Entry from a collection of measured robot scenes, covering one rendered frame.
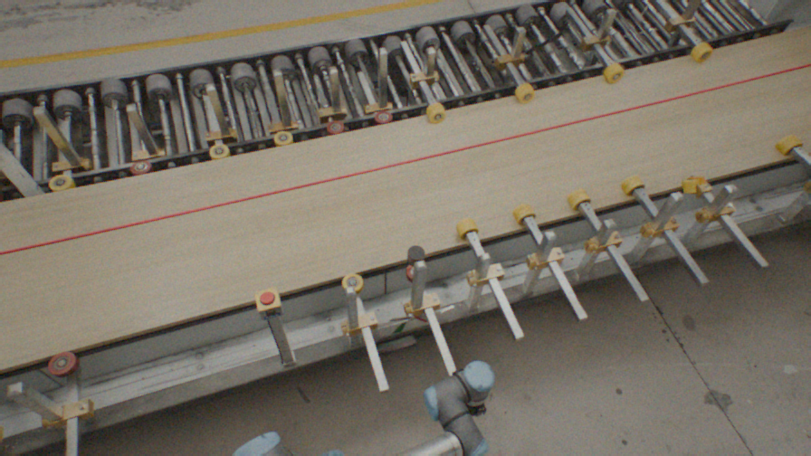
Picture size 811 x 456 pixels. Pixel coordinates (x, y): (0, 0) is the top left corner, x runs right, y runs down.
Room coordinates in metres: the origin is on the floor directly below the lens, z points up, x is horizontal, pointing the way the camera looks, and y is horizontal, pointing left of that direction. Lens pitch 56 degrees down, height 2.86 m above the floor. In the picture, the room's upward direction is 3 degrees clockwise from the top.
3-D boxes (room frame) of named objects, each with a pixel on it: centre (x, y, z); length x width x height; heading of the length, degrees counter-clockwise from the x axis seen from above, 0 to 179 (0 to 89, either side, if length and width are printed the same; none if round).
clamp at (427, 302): (1.00, -0.08, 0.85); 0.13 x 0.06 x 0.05; 111
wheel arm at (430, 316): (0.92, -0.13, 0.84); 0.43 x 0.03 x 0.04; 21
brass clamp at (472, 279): (1.09, -0.31, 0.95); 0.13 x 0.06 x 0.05; 111
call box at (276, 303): (0.81, 0.42, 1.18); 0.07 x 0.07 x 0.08; 21
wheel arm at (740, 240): (1.37, -1.29, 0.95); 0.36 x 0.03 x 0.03; 21
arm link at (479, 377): (0.61, -0.25, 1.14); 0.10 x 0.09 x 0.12; 121
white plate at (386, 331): (0.96, -0.04, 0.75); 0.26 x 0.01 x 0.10; 111
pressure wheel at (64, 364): (0.69, 1.12, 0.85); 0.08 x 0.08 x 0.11
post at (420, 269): (0.99, -0.06, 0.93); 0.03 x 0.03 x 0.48; 21
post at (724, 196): (1.44, -1.22, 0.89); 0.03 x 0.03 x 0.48; 21
